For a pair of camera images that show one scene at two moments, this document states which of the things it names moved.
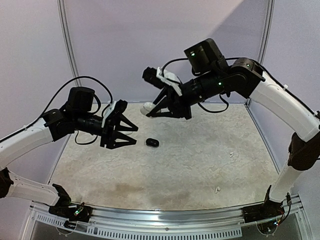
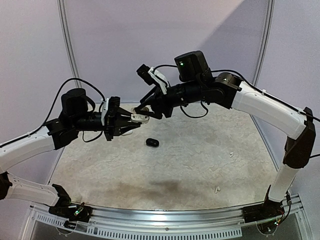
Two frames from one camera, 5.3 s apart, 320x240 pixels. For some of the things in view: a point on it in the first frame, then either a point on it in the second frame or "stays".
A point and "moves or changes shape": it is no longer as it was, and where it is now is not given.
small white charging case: (147, 107) moves or changes shape
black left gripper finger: (120, 140) -> (124, 129)
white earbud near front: (218, 188) stays
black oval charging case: (152, 142) stays
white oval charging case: (126, 132) stays
